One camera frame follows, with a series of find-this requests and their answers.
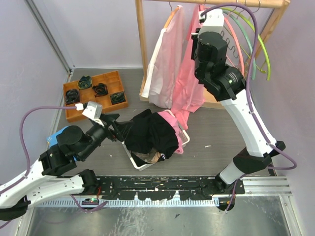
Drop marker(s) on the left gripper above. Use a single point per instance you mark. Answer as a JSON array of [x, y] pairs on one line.
[[110, 118]]

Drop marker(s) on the black t shirt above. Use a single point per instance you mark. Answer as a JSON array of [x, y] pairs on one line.
[[149, 130]]

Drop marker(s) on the white t shirt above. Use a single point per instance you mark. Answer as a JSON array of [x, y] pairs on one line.
[[165, 62]]

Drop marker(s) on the light pink t shirt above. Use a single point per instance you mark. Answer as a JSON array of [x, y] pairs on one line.
[[187, 93]]

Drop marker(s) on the orange hanger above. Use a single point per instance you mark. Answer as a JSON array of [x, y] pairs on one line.
[[173, 12]]

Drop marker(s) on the salmon pink hanger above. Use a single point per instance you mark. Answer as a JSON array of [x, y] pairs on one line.
[[236, 44]]

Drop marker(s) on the mint green hanger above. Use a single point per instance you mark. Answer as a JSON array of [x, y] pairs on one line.
[[234, 15]]

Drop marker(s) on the green plastic hanger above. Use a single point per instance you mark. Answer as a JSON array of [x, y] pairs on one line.
[[267, 61]]

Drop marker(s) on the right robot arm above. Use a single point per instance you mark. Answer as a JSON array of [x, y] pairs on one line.
[[228, 86]]

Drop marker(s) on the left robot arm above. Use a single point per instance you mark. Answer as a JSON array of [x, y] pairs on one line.
[[72, 145]]

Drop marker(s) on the rolled dark patterned sock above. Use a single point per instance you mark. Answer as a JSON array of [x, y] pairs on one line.
[[118, 98]]

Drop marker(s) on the wooden compartment tray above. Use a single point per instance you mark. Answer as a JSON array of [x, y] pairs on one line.
[[114, 84]]

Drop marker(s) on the rolled black sock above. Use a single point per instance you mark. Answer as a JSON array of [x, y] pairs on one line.
[[100, 90]]

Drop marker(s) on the rolled green sock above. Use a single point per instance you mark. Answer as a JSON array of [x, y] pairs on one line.
[[85, 82]]

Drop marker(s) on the blue folded cloth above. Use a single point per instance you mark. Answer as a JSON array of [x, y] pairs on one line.
[[52, 141]]

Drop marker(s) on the white perforated plastic basket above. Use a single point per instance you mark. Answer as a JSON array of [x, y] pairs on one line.
[[142, 161]]

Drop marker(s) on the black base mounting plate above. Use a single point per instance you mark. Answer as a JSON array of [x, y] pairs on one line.
[[158, 188]]

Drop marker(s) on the wooden clothes rack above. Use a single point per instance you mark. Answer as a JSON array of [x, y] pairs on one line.
[[279, 7]]

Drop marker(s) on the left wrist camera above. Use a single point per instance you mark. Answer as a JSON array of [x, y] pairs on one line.
[[91, 110]]

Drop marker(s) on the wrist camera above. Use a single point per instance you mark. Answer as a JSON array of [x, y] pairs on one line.
[[212, 21], [91, 110]]

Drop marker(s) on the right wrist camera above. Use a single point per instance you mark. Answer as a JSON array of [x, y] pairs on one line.
[[212, 21]]

